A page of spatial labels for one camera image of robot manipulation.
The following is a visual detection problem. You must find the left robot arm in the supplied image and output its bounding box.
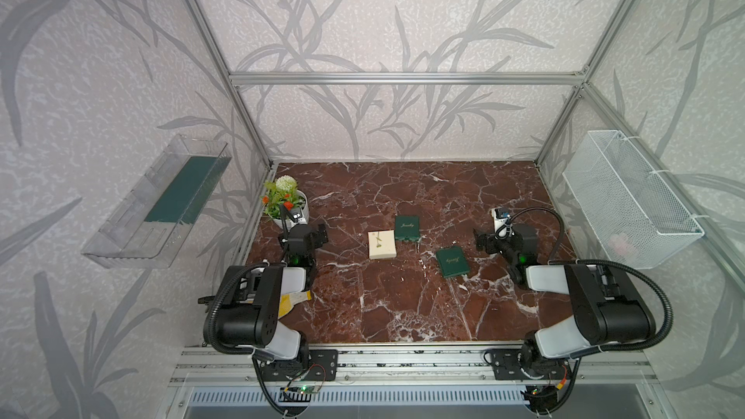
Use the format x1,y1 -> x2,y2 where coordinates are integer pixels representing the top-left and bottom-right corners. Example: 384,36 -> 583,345
199,219 -> 329,370

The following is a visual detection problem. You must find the potted flower plant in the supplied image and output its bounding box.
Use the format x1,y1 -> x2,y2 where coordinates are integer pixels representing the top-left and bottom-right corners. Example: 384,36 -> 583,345
262,176 -> 310,230

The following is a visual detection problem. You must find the clear plastic wall tray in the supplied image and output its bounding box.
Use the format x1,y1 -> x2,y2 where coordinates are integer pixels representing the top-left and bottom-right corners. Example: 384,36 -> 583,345
81,135 -> 232,270

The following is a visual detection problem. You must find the pink object in basket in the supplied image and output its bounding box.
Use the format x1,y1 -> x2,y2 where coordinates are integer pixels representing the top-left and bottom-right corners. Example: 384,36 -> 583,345
608,233 -> 636,256

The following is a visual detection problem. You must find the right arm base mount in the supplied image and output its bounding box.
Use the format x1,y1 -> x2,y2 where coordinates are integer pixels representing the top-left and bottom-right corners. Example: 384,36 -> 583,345
482,348 -> 572,383

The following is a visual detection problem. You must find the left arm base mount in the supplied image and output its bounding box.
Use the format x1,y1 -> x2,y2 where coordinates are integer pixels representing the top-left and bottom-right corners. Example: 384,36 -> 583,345
259,348 -> 339,381

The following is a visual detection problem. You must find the green jewelry box near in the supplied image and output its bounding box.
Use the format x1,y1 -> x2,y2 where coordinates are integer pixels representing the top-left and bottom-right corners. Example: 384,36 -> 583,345
436,246 -> 470,279

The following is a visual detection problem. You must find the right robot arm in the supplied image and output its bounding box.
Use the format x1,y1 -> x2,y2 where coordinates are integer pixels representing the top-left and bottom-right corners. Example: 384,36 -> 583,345
475,207 -> 674,368

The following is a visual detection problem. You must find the yellow paper tag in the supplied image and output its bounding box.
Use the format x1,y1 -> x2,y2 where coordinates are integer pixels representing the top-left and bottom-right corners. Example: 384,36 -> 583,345
279,291 -> 312,319

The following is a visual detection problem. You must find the white wire mesh basket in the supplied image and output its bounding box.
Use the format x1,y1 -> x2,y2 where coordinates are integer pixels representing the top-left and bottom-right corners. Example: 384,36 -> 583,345
563,130 -> 704,270

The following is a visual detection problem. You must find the green jewelry box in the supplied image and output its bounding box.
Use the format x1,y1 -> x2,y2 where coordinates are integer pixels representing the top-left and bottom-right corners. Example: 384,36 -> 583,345
394,215 -> 421,242
436,246 -> 470,279

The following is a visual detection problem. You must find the green jewelry box far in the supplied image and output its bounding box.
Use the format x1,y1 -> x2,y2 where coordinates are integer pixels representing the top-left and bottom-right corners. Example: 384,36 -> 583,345
394,215 -> 421,242

